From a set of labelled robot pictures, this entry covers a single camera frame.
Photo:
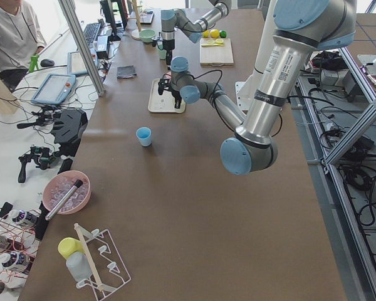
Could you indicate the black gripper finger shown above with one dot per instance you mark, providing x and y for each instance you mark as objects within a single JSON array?
[
  {"x": 168, "y": 58},
  {"x": 177, "y": 103}
]

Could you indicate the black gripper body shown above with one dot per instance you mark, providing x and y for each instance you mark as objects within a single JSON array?
[
  {"x": 176, "y": 93},
  {"x": 168, "y": 47}
]

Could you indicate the green cup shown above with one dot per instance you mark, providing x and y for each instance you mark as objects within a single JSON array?
[{"x": 162, "y": 54}]

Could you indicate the light blue cup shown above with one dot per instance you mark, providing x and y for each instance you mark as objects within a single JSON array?
[{"x": 144, "y": 136}]

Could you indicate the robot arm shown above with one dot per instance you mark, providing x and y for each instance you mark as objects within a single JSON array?
[
  {"x": 172, "y": 19},
  {"x": 301, "y": 27}
]

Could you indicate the cream rabbit tray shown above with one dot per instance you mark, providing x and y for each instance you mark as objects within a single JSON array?
[{"x": 164, "y": 103}]

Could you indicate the green bowl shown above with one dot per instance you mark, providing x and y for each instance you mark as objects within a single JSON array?
[{"x": 147, "y": 35}]

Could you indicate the wooden mug tree stand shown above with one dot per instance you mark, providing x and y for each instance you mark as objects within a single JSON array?
[{"x": 136, "y": 10}]

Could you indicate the grey folded cloth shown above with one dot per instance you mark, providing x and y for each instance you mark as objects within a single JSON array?
[{"x": 124, "y": 72}]

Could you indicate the wooden cutting board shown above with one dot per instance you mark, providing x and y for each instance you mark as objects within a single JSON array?
[{"x": 216, "y": 55}]

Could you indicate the green lime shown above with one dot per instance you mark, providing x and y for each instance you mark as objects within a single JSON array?
[{"x": 223, "y": 34}]

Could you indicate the black monitor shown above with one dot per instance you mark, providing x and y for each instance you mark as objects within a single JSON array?
[{"x": 107, "y": 9}]

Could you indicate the black keyboard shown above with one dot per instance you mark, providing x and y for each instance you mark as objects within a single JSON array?
[{"x": 91, "y": 31}]

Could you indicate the blue teach pendant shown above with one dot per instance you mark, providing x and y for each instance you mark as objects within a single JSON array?
[
  {"x": 75, "y": 64},
  {"x": 55, "y": 89}
]

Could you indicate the black plastic housing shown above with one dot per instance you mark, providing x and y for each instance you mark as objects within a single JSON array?
[{"x": 67, "y": 130}]

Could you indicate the computer mouse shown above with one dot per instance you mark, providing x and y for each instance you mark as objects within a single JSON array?
[{"x": 47, "y": 63}]

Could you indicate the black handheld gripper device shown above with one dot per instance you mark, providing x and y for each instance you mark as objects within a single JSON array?
[{"x": 46, "y": 116}]

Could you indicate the metal muddler stick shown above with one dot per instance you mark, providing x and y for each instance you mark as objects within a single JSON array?
[{"x": 63, "y": 199}]

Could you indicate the pink bowl with ice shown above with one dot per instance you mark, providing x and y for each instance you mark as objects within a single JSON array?
[{"x": 61, "y": 184}]

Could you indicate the person in white shirt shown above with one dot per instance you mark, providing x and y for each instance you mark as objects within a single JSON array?
[{"x": 20, "y": 39}]

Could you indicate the yellow cup on rack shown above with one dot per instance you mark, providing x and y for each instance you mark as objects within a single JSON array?
[{"x": 67, "y": 246}]

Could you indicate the translucent cup on rack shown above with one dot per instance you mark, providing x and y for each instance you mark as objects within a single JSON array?
[{"x": 78, "y": 266}]

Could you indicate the aluminium frame post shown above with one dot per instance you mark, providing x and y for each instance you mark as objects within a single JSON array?
[{"x": 68, "y": 9}]

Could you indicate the white wire cup rack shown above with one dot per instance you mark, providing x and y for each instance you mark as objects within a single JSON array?
[{"x": 109, "y": 271}]

